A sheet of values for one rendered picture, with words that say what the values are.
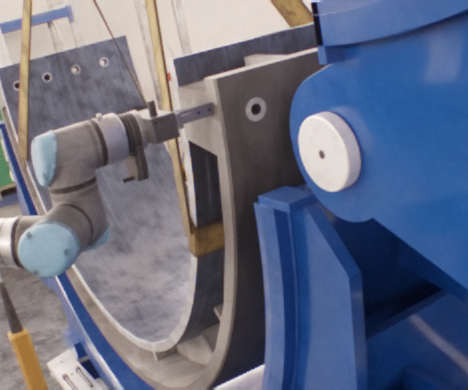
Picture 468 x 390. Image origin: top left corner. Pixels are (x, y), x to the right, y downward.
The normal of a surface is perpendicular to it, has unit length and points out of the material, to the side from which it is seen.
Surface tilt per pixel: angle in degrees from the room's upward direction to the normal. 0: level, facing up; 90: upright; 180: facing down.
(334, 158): 90
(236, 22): 90
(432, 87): 90
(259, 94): 95
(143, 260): 25
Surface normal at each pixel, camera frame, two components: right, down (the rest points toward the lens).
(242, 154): 0.50, 0.30
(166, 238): 0.01, -0.79
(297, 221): -0.85, 0.31
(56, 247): -0.04, 0.29
